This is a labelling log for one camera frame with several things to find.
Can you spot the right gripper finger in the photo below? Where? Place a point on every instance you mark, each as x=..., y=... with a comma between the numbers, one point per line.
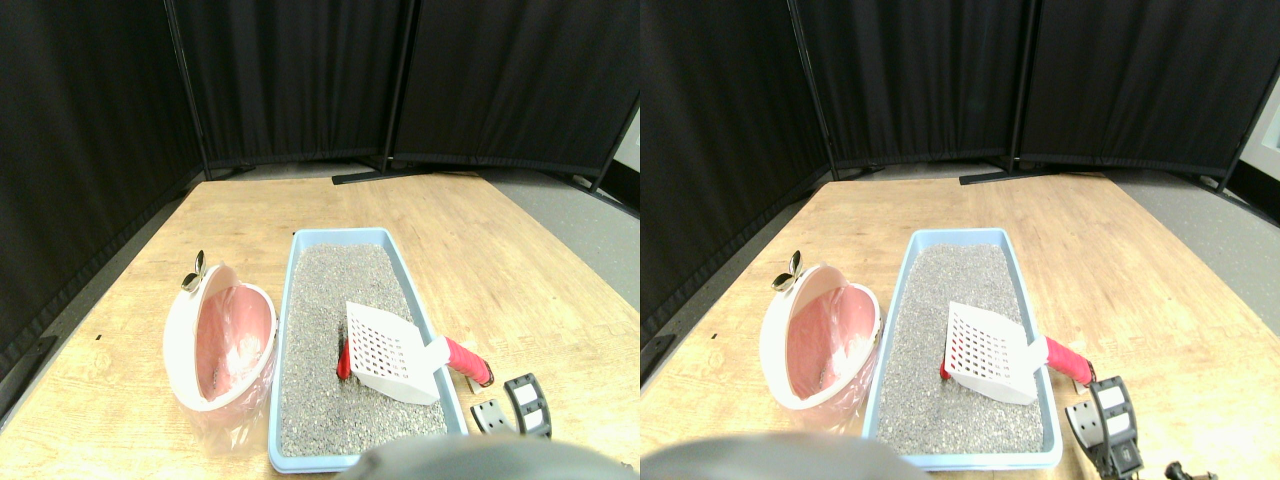
x=1114, y=412
x=490, y=417
x=527, y=405
x=1087, y=425

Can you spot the red lump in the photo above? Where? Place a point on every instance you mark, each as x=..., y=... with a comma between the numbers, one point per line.
x=344, y=366
x=944, y=371

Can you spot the blue litter tray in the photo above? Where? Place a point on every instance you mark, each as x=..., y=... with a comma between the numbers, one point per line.
x=330, y=405
x=930, y=410

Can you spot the white bin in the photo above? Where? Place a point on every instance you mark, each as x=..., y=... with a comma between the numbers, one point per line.
x=185, y=340
x=780, y=340

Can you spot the curtain stand foot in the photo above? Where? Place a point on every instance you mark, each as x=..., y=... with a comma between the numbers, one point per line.
x=990, y=177
x=365, y=177

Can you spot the curtain stand pole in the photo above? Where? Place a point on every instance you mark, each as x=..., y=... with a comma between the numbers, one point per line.
x=618, y=142
x=401, y=80
x=1025, y=80
x=1234, y=165
x=810, y=90
x=187, y=90

